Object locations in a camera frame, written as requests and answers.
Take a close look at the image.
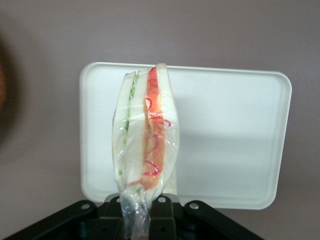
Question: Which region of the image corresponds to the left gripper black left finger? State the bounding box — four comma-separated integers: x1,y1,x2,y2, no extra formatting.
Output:
98,195,125,240

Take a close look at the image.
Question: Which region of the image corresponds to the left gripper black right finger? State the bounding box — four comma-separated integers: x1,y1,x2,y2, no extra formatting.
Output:
149,196,180,240

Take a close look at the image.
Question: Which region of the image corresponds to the plastic-wrapped triangle sandwich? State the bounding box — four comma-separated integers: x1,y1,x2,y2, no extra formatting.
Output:
111,62,181,240

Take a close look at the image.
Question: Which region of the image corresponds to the cream rectangular plastic tray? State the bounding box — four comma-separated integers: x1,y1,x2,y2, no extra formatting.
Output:
79,61,293,210

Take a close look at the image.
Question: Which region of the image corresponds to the empty round brown wicker basket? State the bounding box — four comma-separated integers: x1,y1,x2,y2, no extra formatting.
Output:
0,32,17,151

